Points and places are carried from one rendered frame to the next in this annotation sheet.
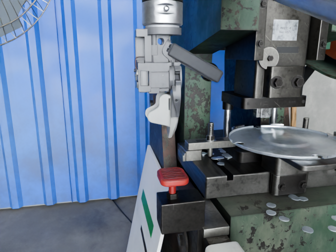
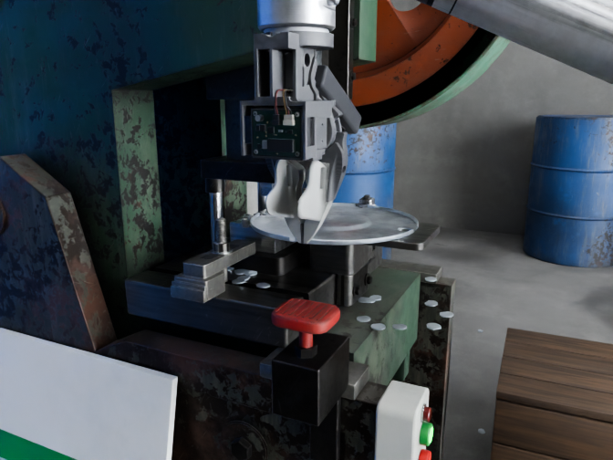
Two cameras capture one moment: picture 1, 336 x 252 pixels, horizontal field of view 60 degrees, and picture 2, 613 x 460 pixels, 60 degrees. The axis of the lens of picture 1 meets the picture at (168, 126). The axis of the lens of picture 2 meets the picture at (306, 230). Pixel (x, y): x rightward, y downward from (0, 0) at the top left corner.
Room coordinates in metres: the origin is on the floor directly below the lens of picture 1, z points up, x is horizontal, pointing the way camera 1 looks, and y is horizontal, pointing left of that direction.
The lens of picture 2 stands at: (0.23, 0.44, 0.99)
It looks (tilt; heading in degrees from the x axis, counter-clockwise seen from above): 14 degrees down; 308
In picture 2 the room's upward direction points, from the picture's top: straight up
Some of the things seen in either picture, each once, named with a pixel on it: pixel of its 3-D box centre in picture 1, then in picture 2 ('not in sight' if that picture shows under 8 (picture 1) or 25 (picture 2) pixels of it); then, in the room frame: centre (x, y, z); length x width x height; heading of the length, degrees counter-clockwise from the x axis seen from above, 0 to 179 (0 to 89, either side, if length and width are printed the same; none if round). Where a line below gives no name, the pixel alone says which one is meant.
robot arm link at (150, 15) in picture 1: (162, 16); (299, 12); (0.57, 0.01, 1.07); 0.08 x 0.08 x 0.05
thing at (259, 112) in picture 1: (263, 110); (275, 183); (0.86, -0.29, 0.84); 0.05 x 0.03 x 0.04; 102
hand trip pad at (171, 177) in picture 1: (172, 189); (306, 339); (0.58, -0.01, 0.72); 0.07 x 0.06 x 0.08; 12
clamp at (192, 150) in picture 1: (207, 139); (218, 251); (0.83, -0.12, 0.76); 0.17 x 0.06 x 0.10; 102
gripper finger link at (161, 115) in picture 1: (162, 117); (309, 204); (0.56, 0.01, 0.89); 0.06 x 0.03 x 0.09; 101
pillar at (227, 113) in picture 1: (227, 118); (216, 208); (0.91, -0.19, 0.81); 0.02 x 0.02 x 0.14
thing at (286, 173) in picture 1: (292, 169); (358, 260); (0.70, -0.32, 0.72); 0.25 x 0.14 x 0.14; 12
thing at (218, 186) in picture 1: (257, 161); (271, 270); (0.87, -0.28, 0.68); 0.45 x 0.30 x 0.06; 102
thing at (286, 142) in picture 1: (284, 139); (333, 221); (0.75, -0.31, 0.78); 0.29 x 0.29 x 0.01
